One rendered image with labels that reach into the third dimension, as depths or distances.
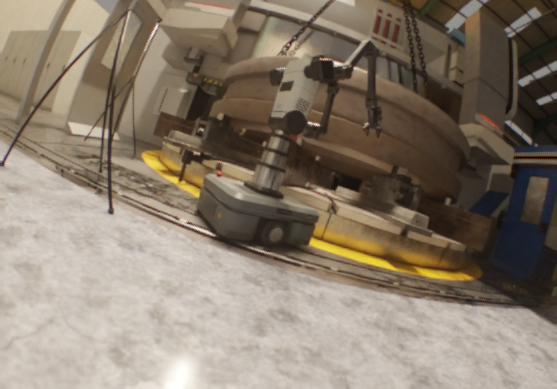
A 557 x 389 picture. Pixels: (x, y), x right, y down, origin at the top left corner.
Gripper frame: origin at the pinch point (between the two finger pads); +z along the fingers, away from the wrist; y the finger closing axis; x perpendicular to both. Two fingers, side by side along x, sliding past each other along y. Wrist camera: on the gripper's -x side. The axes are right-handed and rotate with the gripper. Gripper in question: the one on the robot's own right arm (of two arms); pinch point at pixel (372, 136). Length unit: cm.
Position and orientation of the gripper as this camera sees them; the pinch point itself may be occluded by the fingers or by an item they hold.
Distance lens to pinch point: 188.2
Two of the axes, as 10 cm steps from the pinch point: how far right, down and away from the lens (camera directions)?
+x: -8.3, 2.7, -4.9
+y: -5.5, -2.3, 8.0
